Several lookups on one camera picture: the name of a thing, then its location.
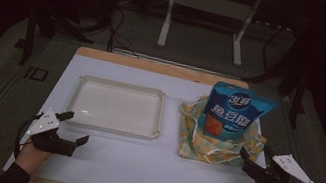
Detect yellow checkered cloth bag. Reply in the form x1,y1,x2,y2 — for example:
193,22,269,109
171,90,274,173

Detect black floor cables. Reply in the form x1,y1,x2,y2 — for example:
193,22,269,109
76,0,151,60

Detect white plastic tray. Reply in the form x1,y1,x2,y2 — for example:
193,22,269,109
62,71,168,143

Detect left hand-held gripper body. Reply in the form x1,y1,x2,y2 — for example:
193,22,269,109
23,105,83,158

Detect blue snack bag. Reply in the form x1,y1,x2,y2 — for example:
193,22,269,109
194,78,282,151

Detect person's left hand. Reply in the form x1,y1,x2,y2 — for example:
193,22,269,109
12,140,53,182

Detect white metal stand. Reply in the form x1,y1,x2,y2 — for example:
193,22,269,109
155,0,264,71

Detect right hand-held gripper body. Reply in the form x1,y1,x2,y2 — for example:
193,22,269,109
238,146,320,183

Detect white table mat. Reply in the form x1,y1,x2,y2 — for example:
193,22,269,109
1,45,282,183

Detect black stand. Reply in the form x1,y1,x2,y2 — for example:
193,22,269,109
10,0,101,78
234,5,324,132

